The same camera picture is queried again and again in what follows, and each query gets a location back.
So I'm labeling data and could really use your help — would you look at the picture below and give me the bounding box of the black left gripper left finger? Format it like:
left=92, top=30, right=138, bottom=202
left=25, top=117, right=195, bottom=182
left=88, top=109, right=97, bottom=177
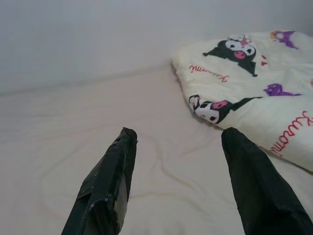
left=61, top=126, right=139, bottom=235

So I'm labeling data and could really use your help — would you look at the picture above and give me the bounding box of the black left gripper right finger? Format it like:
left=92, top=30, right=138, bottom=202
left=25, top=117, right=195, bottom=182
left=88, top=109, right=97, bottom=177
left=221, top=126, right=313, bottom=235

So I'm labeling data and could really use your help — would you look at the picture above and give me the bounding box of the mattress with cream sheet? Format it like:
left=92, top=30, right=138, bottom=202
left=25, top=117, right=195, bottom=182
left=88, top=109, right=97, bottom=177
left=0, top=66, right=313, bottom=235

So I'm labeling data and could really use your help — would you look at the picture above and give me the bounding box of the cream cartoon print blanket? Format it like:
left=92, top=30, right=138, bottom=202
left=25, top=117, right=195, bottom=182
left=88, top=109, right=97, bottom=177
left=170, top=29, right=313, bottom=172

